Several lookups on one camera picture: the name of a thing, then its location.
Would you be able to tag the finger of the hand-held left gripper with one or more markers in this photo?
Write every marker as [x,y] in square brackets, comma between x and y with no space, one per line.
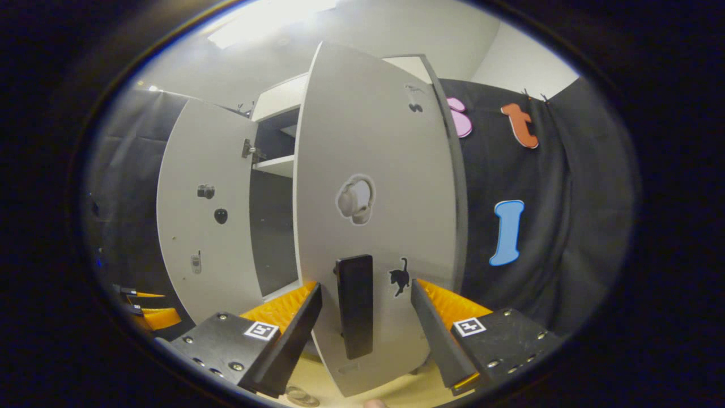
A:
[161,317]
[139,293]

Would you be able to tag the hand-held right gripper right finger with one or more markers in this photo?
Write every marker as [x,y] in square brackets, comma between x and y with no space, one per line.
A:
[439,340]

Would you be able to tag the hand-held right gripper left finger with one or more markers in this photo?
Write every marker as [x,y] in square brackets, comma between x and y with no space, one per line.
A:
[294,340]

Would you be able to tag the round clear coaster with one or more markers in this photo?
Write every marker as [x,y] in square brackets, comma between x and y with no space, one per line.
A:
[303,396]

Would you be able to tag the white cabinet door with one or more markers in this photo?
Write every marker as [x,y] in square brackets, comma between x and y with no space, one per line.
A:
[198,158]
[368,141]

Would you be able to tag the white cabinet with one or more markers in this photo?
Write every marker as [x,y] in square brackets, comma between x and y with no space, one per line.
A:
[272,226]

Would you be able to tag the white cabinet shelf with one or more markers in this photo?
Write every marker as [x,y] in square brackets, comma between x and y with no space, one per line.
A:
[277,166]

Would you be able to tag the black backdrop cloth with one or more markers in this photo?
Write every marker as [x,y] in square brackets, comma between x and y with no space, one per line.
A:
[130,198]
[566,226]

